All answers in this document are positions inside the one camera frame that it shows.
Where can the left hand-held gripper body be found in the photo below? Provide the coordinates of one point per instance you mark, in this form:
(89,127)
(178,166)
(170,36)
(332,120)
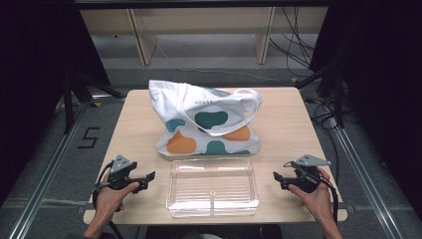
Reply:
(120,165)

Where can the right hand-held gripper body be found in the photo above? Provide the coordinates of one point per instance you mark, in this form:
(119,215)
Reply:
(307,172)

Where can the clear plastic tray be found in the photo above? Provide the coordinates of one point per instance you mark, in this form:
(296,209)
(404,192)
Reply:
(212,194)

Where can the white tote bag coloured blobs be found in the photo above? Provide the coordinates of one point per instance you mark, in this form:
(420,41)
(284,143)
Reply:
(199,99)

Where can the person's right hand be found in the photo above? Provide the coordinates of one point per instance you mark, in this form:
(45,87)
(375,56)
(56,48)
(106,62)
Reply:
(315,199)

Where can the person's left hand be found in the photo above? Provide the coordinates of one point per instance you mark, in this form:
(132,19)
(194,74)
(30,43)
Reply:
(111,199)

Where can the black metal stand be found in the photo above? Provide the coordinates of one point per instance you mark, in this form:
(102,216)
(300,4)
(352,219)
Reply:
(337,99)
(69,103)

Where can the black curtain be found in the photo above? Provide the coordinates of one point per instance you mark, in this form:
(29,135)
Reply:
(36,83)
(381,83)

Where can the light wooden bench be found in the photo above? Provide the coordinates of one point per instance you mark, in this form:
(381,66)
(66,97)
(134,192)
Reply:
(199,23)

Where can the aluminium floor rail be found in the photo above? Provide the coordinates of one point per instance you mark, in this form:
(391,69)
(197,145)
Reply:
(46,172)
(365,179)

